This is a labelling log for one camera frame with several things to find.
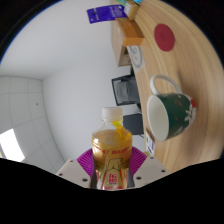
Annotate tan flat packet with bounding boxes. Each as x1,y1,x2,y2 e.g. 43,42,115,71
123,0,144,21

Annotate green patterned mug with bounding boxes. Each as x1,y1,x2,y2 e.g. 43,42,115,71
146,74,198,143

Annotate purple standing pouch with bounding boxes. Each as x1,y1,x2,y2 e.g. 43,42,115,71
86,4,128,25

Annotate orange drink bottle white cap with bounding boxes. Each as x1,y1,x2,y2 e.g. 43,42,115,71
91,106,134,191

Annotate dark grey padded office chair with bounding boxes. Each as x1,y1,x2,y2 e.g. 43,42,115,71
122,103,145,136

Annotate black mesh office chair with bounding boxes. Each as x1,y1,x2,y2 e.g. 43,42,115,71
111,66,141,107

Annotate large ceiling light panel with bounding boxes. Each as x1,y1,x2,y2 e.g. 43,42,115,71
0,128,26,163

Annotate white ring-printed paper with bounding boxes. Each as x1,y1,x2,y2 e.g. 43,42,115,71
126,44,145,71

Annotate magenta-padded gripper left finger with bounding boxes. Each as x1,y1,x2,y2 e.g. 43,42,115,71
55,148,95,189

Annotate green and white leaflet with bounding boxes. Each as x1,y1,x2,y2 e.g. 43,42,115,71
145,131,156,158

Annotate flat round red coaster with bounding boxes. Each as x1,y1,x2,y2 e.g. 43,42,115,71
153,23,176,53

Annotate orange-brown cardboard box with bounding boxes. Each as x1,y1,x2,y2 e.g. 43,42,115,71
114,17,145,47

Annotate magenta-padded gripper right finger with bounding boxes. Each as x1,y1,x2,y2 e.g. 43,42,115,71
129,147,171,188

